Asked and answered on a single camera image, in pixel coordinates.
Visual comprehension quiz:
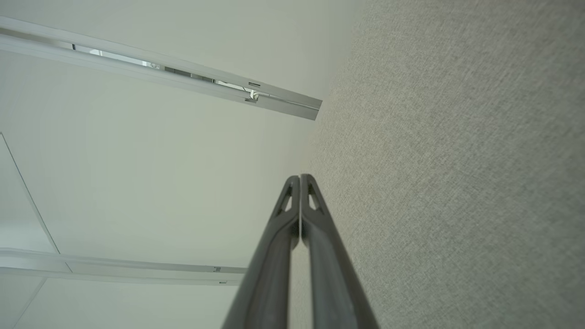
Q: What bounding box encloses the grey partition post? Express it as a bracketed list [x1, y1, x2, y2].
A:
[0, 248, 247, 286]
[0, 16, 323, 121]

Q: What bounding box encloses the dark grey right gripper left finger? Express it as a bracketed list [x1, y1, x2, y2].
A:
[222, 175, 301, 329]

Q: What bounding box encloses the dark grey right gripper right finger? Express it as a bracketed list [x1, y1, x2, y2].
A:
[300, 174, 380, 329]

